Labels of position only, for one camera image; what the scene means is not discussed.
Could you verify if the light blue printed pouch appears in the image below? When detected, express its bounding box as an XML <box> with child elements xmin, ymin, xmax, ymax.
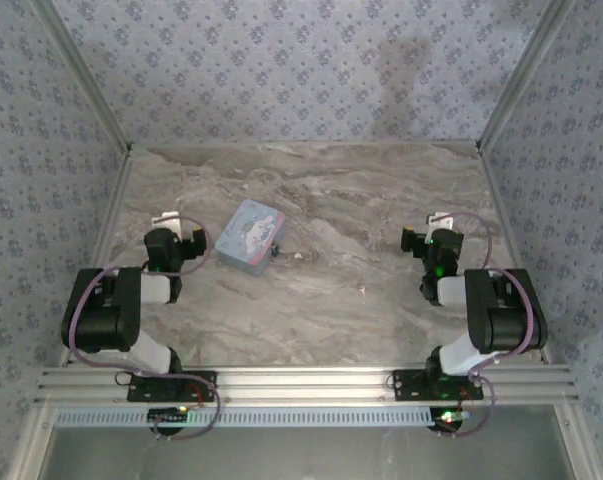
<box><xmin>214</xmin><ymin>198</ymin><xmax>286</xmax><ymax>278</ymax></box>

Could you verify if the small lit circuit board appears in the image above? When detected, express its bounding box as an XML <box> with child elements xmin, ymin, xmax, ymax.
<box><xmin>148</xmin><ymin>405</ymin><xmax>190</xmax><ymax>424</ymax></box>
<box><xmin>430</xmin><ymin>407</ymin><xmax>475</xmax><ymax>431</ymax></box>

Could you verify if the grey metal sheet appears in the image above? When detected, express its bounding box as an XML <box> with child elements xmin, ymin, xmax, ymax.
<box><xmin>40</xmin><ymin>424</ymin><xmax>577</xmax><ymax>480</ymax></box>

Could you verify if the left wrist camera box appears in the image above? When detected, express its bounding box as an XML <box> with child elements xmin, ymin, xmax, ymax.
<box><xmin>151</xmin><ymin>211</ymin><xmax>183</xmax><ymax>232</ymax></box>

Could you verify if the aluminium table edge rail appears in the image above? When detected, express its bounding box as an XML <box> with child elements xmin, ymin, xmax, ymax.
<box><xmin>58</xmin><ymin>147</ymin><xmax>135</xmax><ymax>369</ymax></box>
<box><xmin>130</xmin><ymin>140</ymin><xmax>482</xmax><ymax>150</ymax></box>

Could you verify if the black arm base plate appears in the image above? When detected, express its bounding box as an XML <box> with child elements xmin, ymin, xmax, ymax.
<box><xmin>127</xmin><ymin>370</ymin><xmax>219</xmax><ymax>403</ymax></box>
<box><xmin>391</xmin><ymin>369</ymin><xmax>484</xmax><ymax>403</ymax></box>

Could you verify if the grooved aluminium mounting rail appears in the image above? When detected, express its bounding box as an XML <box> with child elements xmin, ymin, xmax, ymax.
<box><xmin>33</xmin><ymin>366</ymin><xmax>581</xmax><ymax>405</ymax></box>

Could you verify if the white slotted cable duct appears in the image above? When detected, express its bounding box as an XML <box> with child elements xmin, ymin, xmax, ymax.
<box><xmin>54</xmin><ymin>407</ymin><xmax>435</xmax><ymax>429</ymax></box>

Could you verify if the aluminium frame post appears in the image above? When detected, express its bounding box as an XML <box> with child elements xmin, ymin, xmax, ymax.
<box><xmin>30</xmin><ymin>0</ymin><xmax>134</xmax><ymax>154</ymax></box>
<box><xmin>477</xmin><ymin>0</ymin><xmax>578</xmax><ymax>150</ymax></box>

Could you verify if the aluminium frame leg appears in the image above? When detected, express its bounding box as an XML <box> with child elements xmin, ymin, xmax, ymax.
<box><xmin>554</xmin><ymin>403</ymin><xmax>592</xmax><ymax>480</ymax></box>
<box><xmin>8</xmin><ymin>404</ymin><xmax>57</xmax><ymax>480</ymax></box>

